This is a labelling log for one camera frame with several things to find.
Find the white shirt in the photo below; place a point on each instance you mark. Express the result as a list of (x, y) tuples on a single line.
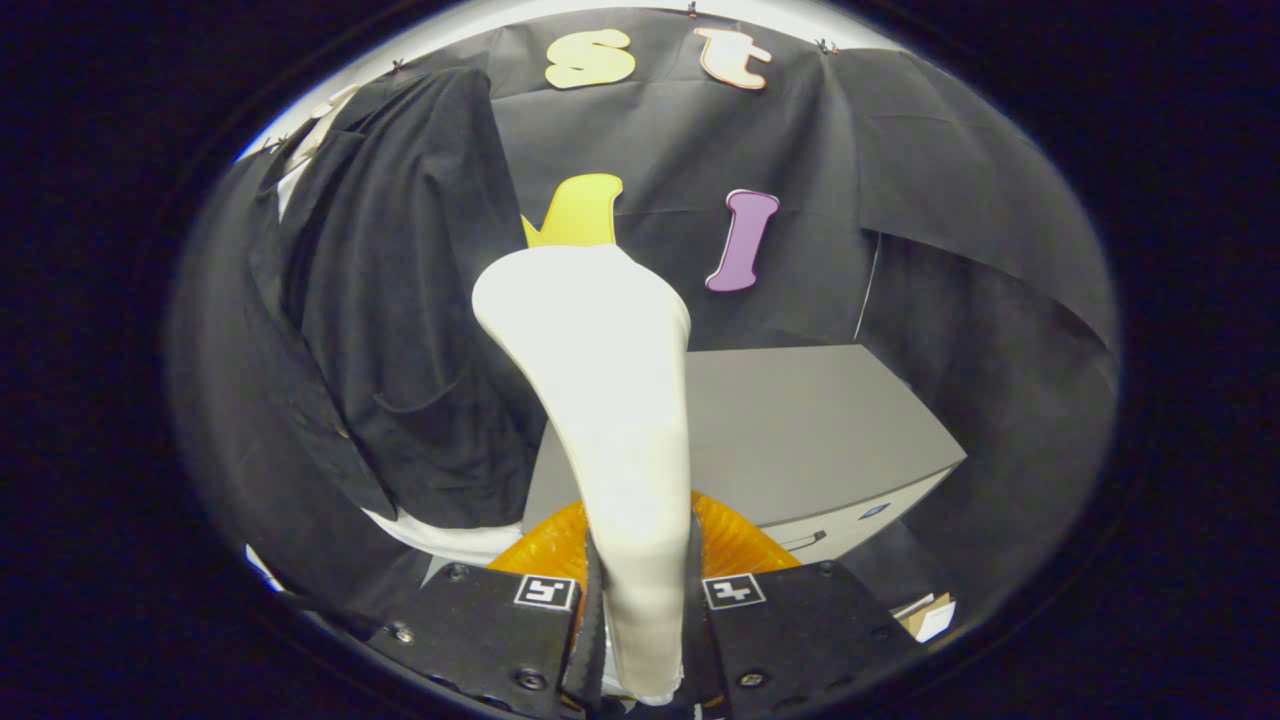
[(450, 540)]

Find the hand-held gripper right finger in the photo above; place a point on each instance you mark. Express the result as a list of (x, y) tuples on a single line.
[(800, 630)]

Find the grey cabinet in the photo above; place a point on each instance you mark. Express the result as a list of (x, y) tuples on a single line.
[(800, 430)]

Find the black suit jacket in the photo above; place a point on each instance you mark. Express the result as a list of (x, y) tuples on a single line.
[(400, 300)]

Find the cream clothes hanger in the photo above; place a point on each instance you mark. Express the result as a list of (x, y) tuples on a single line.
[(325, 120)]

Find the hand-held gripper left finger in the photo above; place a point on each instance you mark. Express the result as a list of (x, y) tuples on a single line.
[(480, 630)]

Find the white garment steamer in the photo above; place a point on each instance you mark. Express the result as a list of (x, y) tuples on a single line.
[(610, 400)]

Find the small blue drawer lock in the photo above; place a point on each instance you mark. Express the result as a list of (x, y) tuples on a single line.
[(874, 511)]

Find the cardboard and paper scraps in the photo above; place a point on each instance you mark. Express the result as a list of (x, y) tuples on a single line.
[(930, 617)]

